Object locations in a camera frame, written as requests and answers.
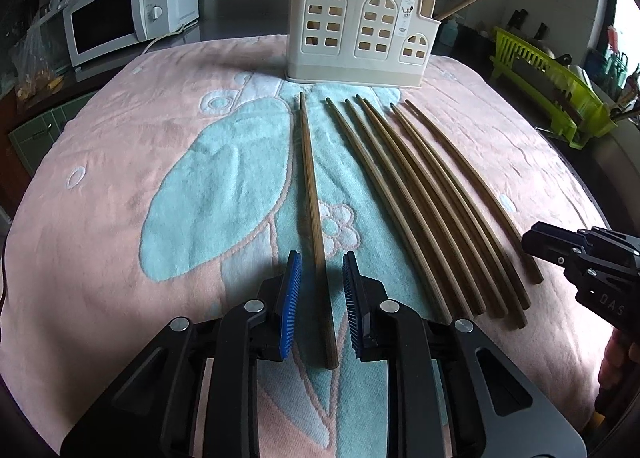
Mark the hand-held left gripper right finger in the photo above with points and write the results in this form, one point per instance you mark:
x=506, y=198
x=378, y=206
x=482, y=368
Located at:
x=350, y=303

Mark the pink and teal towel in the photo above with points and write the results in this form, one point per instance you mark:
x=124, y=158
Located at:
x=125, y=163

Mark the bag of orange snacks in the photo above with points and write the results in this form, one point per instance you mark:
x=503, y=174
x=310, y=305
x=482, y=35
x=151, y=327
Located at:
x=35, y=73

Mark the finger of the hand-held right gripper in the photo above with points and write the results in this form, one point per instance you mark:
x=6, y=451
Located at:
x=610, y=243
x=547, y=240

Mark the green plastic dish rack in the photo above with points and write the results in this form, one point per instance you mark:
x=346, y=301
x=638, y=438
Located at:
x=530, y=68

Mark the blue plastic bottle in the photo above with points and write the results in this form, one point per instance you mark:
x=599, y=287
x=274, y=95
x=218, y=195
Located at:
x=448, y=30

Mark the person's right hand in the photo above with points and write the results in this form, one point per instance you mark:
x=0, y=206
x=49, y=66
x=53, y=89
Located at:
x=620, y=368

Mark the cream plastic chopstick holder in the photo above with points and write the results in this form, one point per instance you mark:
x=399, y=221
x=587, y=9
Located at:
x=345, y=63

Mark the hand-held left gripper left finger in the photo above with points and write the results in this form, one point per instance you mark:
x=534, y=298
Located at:
x=292, y=303

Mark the green base cabinet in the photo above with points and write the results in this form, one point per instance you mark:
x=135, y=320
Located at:
x=40, y=133

